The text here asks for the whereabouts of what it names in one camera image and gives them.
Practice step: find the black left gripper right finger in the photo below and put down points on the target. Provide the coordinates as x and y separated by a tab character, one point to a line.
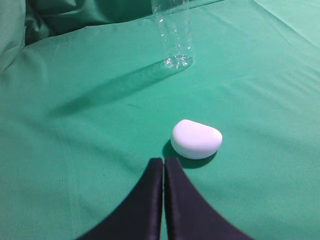
188	215

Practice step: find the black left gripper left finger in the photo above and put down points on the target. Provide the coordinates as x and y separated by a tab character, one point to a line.
139	215

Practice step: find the white rounded plastic case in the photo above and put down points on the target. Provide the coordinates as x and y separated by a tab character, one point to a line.
194	140

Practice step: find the green cloth backdrop and tablecloth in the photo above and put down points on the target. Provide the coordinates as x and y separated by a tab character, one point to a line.
83	112

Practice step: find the clear plastic bottle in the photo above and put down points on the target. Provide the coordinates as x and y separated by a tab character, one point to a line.
173	20

